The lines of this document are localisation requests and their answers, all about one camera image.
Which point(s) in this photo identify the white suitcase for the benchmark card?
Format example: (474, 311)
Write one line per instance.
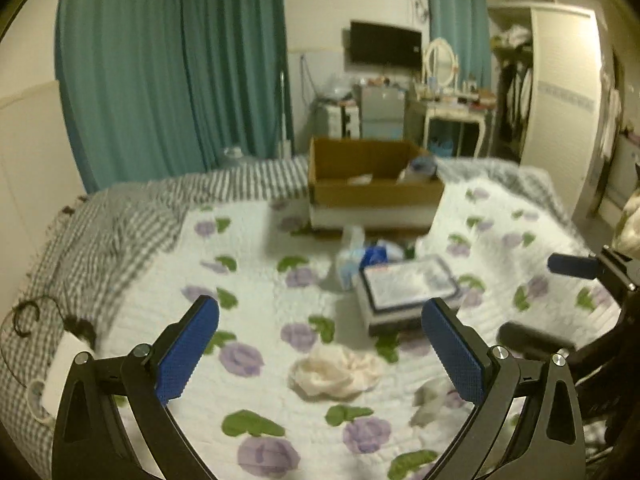
(337, 121)

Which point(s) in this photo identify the white louvred wardrobe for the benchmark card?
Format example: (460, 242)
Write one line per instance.
(565, 101)

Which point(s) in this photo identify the tissue paper pack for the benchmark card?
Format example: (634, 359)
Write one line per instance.
(391, 295)

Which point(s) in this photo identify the white oval vanity mirror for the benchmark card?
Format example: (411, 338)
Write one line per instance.
(440, 66)

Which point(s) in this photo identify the clear plastic wipes packet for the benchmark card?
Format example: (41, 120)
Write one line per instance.
(356, 254)

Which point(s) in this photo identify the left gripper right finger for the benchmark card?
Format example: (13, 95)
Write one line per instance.
(547, 442)

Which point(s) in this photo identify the grey checked bed sheet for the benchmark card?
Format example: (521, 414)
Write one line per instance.
(94, 256)

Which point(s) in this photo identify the teal curtain left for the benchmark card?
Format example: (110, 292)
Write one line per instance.
(160, 88)

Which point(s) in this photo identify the white floral quilt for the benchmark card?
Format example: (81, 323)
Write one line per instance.
(278, 294)

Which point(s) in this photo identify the cream cloth flower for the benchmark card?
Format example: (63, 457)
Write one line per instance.
(337, 372)

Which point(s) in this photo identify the brown cardboard box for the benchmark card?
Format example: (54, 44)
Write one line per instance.
(376, 184)

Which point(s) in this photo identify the clear water bottle jug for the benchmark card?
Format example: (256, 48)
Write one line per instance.
(234, 157)

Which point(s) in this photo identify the black wall television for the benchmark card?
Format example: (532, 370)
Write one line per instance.
(385, 45)

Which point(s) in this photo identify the silver mini fridge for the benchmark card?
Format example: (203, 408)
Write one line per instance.
(382, 112)

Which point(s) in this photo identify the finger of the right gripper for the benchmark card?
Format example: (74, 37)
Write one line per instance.
(532, 344)
(573, 266)

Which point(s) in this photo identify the white dressing table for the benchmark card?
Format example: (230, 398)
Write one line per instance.
(458, 113)

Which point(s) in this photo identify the small white crumpled cloth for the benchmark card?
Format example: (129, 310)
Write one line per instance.
(436, 394)

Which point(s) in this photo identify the white charger with cable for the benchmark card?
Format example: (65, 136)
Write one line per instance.
(43, 395)

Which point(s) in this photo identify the teal curtain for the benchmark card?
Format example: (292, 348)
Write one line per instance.
(160, 88)
(465, 25)

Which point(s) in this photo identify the teal curtain right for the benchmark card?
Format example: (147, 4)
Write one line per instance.
(465, 25)

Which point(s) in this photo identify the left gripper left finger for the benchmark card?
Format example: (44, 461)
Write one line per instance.
(90, 439)

